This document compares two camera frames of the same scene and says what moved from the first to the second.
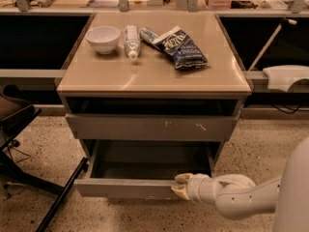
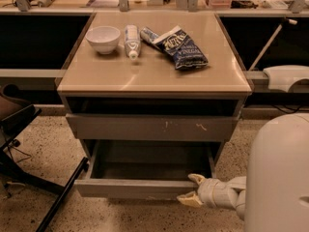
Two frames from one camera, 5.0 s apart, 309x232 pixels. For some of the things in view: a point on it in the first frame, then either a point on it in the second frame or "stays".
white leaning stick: x=283 y=21 stays
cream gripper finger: x=183 y=178 -> x=197 y=178
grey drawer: x=141 y=169 stays
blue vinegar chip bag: x=183 y=51 stays
